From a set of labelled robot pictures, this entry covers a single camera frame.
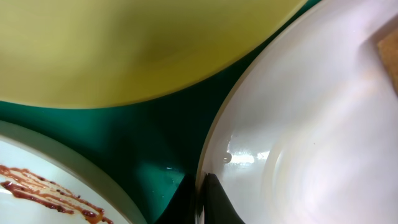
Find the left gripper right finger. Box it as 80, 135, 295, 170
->
202, 173, 244, 224

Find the white plate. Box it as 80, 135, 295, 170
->
1, 121, 146, 224
197, 0, 397, 223

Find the teal plastic tray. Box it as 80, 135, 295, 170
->
1, 1, 314, 223

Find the green rimmed plate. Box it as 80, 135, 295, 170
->
1, 0, 304, 109

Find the green yellow sponge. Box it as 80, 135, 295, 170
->
377, 29, 398, 93

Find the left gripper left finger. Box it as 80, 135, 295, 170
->
155, 174, 196, 224

